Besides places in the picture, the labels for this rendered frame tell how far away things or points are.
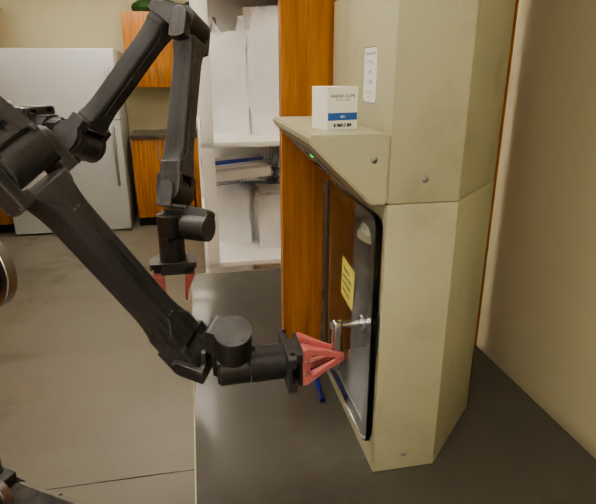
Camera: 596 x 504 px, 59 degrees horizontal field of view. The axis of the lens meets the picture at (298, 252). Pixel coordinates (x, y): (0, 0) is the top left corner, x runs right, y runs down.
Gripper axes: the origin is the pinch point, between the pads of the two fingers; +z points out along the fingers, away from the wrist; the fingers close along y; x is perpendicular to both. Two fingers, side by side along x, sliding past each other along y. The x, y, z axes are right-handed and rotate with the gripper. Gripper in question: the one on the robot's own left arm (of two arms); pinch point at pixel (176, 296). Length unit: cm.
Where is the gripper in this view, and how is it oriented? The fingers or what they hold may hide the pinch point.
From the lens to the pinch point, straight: 124.5
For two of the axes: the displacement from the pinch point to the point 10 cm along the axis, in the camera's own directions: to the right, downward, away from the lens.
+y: 9.8, -0.7, 1.9
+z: 0.1, 9.5, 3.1
